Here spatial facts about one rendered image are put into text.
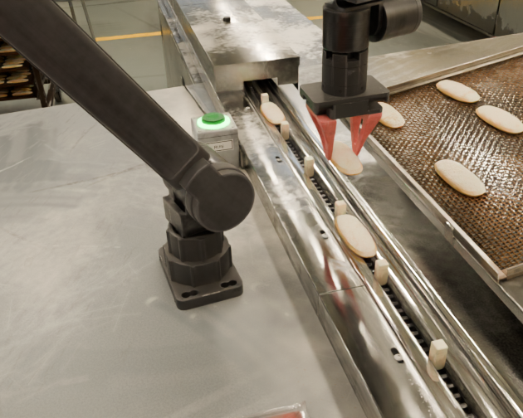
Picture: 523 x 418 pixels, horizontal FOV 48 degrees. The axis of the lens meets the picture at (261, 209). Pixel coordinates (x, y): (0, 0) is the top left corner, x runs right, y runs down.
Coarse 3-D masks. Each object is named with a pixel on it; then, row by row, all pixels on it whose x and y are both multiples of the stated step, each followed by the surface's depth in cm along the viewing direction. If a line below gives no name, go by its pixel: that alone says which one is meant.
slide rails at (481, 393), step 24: (264, 120) 111; (288, 120) 111; (312, 192) 89; (336, 192) 89; (360, 216) 83; (360, 264) 74; (408, 288) 70; (384, 312) 67; (432, 312) 67; (408, 336) 64; (432, 336) 64; (456, 360) 61; (432, 384) 58; (480, 384) 58; (456, 408) 56; (480, 408) 56; (504, 408) 56
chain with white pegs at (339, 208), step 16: (256, 96) 124; (288, 128) 106; (288, 144) 105; (304, 160) 100; (320, 192) 91; (336, 208) 83; (384, 272) 71; (384, 288) 73; (400, 304) 69; (416, 336) 65; (432, 352) 60; (448, 384) 59; (464, 400) 58
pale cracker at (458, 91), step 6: (438, 84) 104; (444, 84) 103; (450, 84) 103; (456, 84) 102; (444, 90) 102; (450, 90) 101; (456, 90) 100; (462, 90) 100; (468, 90) 99; (474, 90) 100; (450, 96) 101; (456, 96) 100; (462, 96) 99; (468, 96) 98; (474, 96) 98; (468, 102) 98; (474, 102) 98
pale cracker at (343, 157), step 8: (336, 144) 83; (344, 144) 83; (336, 152) 81; (344, 152) 81; (352, 152) 81; (336, 160) 80; (344, 160) 79; (352, 160) 79; (344, 168) 78; (352, 168) 78; (360, 168) 78
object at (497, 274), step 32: (480, 64) 108; (512, 64) 106; (416, 96) 104; (448, 96) 102; (480, 96) 99; (384, 160) 89; (416, 160) 88; (480, 160) 84; (512, 160) 83; (416, 192) 81; (448, 192) 80; (512, 192) 77; (480, 224) 73; (512, 224) 72; (480, 256) 67
